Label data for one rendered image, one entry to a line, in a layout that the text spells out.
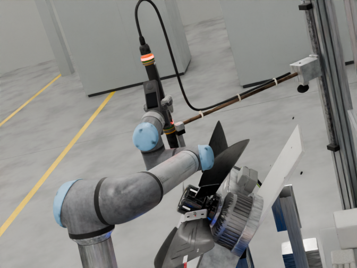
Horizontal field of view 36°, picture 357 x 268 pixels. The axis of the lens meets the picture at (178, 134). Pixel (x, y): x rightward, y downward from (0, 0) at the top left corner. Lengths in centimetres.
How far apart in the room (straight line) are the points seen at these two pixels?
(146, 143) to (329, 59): 92
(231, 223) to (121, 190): 87
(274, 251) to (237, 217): 186
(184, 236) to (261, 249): 203
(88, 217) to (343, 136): 133
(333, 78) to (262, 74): 530
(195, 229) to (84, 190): 76
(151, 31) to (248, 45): 222
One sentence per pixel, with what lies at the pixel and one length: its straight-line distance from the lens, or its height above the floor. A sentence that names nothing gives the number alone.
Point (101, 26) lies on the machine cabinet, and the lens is 934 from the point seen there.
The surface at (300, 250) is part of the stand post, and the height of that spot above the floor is 91.
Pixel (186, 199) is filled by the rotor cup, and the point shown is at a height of 124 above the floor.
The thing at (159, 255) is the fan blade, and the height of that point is 99.
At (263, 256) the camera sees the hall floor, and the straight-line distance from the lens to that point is 393.
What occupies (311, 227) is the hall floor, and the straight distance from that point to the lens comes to 412.
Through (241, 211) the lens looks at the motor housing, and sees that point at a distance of 212.
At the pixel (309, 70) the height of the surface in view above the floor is 155.
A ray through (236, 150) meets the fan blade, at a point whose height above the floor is 140.
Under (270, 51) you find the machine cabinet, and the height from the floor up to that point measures 43.
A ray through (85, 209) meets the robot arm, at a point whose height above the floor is 164.
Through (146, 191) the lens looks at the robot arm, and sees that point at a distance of 131.
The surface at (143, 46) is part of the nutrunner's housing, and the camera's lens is 187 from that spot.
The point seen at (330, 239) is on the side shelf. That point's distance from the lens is 239.
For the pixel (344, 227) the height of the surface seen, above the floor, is 96.
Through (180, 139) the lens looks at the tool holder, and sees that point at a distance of 197.
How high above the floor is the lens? 216
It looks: 19 degrees down
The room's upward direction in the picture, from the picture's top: 17 degrees counter-clockwise
